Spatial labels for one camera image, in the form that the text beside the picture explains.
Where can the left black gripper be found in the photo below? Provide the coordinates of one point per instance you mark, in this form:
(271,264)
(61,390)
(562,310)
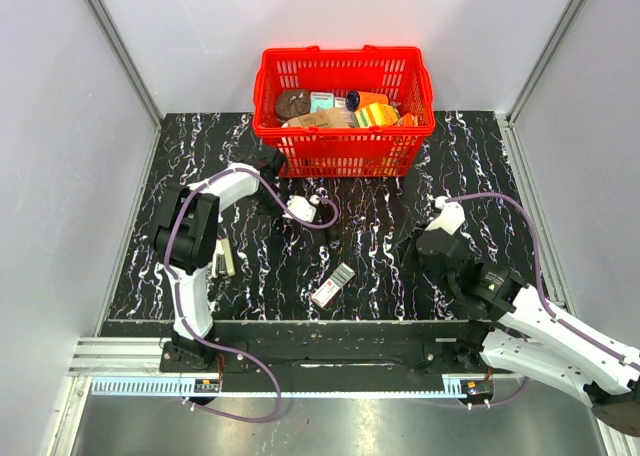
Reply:
(275,215)

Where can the beige stapler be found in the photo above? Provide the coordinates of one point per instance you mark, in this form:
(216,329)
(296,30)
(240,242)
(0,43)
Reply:
(222,261)

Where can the staple box red white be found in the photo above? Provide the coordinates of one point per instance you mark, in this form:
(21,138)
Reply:
(333,285)

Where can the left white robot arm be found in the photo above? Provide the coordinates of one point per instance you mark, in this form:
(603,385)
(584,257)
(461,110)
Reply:
(184,231)

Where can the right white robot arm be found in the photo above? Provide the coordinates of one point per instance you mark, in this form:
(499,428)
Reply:
(511,328)

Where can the brown round muffin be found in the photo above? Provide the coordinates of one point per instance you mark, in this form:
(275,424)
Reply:
(292,103)

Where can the brown cardboard box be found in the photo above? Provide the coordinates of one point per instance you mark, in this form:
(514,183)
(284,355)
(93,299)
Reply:
(335,117)

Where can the teal small carton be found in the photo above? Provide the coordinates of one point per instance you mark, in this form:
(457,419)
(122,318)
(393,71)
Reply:
(320,101)

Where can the orange bottle blue cap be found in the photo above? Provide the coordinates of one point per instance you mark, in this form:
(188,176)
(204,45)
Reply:
(356,100)

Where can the orange snack packet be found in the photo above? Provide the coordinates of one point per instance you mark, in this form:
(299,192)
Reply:
(408,120)

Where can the yellow green sponge pack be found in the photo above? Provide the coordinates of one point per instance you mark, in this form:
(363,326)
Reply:
(376,114)

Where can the red plastic shopping basket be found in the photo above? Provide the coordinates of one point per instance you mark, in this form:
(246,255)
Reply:
(396,71)

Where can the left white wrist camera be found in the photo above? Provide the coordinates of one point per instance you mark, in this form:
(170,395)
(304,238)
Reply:
(301,208)

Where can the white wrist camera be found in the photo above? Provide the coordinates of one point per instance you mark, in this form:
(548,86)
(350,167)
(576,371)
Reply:
(301,208)
(450,218)

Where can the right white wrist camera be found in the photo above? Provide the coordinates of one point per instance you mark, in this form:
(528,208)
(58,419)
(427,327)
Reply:
(450,218)

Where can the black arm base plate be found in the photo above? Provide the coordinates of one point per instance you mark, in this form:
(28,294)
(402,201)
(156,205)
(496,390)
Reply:
(330,357)

